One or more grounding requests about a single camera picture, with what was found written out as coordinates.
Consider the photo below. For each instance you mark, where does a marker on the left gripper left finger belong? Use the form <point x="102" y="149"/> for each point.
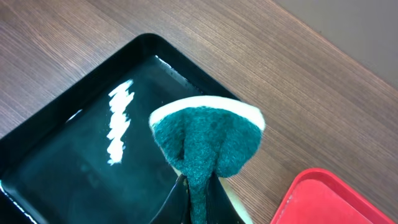
<point x="174" y="205"/>

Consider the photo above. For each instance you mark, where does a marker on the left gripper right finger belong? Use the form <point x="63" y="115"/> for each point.
<point x="219" y="209"/>

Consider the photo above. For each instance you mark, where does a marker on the green yellow sponge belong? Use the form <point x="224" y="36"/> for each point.
<point x="201" y="136"/>

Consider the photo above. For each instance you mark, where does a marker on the red plastic tray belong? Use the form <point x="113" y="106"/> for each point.
<point x="319" y="196"/>

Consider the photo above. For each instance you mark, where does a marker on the black water tray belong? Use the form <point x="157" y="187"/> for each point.
<point x="89" y="155"/>

